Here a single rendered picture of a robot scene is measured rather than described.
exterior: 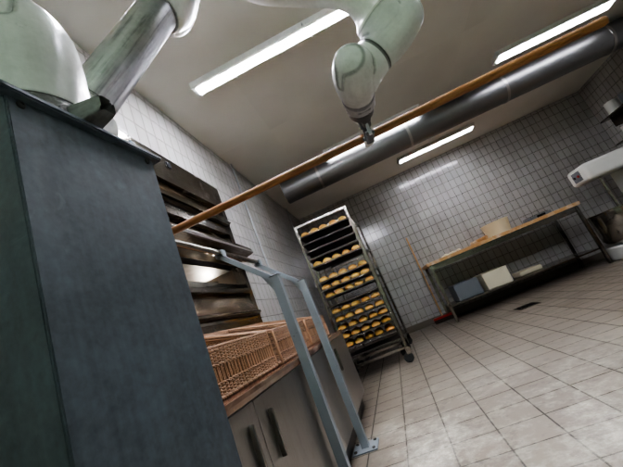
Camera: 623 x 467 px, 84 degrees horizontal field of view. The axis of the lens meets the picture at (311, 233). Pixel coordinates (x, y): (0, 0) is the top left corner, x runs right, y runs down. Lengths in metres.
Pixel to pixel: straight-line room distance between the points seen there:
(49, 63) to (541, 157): 6.77
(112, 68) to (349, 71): 0.51
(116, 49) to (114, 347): 0.71
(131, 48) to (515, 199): 6.19
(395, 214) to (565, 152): 2.88
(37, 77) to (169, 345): 0.37
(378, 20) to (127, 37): 0.58
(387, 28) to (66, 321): 0.86
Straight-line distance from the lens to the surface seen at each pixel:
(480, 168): 6.66
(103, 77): 0.90
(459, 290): 5.49
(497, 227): 5.86
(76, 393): 0.36
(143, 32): 1.02
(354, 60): 0.88
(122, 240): 0.46
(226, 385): 1.12
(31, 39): 0.63
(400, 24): 0.97
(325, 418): 1.60
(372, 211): 6.30
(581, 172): 5.93
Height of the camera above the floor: 0.67
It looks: 14 degrees up
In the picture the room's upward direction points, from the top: 22 degrees counter-clockwise
